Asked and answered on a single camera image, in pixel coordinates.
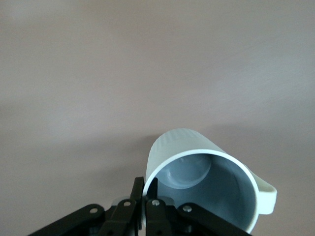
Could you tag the grey ribbed mug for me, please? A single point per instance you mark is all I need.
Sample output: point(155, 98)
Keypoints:
point(221, 186)

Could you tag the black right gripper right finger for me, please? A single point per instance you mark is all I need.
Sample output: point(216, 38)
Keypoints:
point(172, 218)

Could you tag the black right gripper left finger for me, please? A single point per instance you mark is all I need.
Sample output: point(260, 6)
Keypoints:
point(120, 216)

